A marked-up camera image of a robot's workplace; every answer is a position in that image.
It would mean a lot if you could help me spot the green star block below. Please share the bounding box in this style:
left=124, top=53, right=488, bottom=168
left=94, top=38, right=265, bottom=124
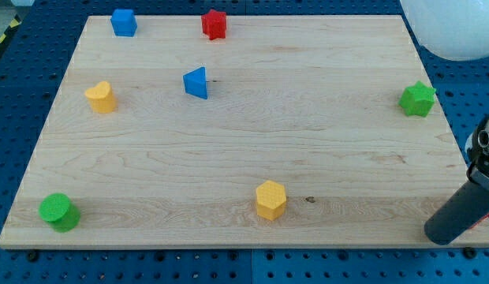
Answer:
left=398, top=81, right=436, bottom=118

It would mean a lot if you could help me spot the red star block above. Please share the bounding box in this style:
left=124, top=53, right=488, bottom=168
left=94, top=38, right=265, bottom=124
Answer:
left=201, top=9, right=227, bottom=40

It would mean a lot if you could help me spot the yellow hexagon block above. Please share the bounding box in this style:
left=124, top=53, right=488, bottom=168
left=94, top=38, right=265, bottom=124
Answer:
left=256, top=180, right=287, bottom=221

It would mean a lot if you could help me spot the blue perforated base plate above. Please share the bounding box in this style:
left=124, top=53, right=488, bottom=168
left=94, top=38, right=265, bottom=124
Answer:
left=0, top=1, right=489, bottom=283

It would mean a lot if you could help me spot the green cylinder block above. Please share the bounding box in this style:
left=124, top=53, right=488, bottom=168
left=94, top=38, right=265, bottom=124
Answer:
left=38, top=192, right=80, bottom=233

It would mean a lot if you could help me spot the blue cube block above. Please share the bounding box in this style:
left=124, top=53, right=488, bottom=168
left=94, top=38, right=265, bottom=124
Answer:
left=110, top=9, right=137, bottom=37

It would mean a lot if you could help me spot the light wooden board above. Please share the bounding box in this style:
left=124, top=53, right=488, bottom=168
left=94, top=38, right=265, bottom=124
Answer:
left=0, top=15, right=466, bottom=249

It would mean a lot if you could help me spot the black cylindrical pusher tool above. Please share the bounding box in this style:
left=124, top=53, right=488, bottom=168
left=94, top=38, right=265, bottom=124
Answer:
left=424, top=115, right=489, bottom=245

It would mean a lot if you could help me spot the yellow heart block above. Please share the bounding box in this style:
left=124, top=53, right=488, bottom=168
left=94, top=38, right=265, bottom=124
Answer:
left=84, top=81, right=117, bottom=114

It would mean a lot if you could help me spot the blue triangle block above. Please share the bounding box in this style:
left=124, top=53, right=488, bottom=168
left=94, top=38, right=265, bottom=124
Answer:
left=183, top=67, right=208, bottom=99

